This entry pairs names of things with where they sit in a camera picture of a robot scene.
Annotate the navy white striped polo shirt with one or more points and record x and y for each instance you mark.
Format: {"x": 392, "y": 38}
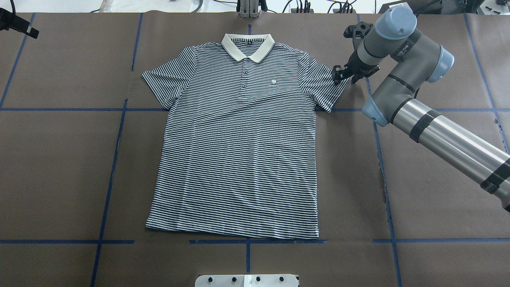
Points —
{"x": 239, "y": 147}

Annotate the aluminium frame post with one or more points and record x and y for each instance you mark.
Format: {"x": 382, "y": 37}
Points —
{"x": 248, "y": 8}

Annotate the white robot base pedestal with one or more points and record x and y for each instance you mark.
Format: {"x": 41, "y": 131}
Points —
{"x": 248, "y": 280}

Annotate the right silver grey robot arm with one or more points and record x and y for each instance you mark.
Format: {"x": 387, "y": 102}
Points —
{"x": 419, "y": 60}

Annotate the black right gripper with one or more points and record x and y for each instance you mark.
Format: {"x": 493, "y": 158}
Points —
{"x": 356, "y": 66}

